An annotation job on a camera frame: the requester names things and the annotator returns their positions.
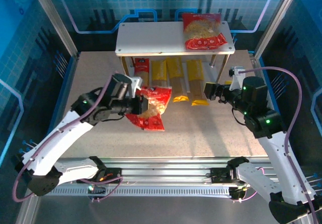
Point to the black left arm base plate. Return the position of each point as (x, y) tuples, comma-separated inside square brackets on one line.
[(113, 175)]

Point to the red macaroni bag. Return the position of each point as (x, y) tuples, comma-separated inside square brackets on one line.
[(156, 100), (201, 30)]

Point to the aluminium frame post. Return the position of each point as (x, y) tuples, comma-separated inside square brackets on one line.
[(276, 20), (55, 22)]

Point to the yellow spaghetti bag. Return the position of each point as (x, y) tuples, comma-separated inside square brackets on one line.
[(195, 70), (159, 70), (176, 70)]

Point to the red spaghetti bag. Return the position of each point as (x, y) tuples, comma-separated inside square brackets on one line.
[(141, 68)]

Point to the black connector module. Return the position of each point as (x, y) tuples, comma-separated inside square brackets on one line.
[(96, 190), (236, 193)]

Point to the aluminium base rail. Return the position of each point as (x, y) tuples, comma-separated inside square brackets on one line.
[(163, 168)]

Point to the aluminium side rail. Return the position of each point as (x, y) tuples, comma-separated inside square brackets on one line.
[(256, 60)]

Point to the white two-tier metal shelf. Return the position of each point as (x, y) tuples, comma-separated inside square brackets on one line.
[(151, 37)]

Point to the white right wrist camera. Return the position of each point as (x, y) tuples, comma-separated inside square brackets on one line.
[(236, 79)]

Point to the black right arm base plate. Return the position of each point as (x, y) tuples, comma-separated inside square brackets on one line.
[(219, 175)]

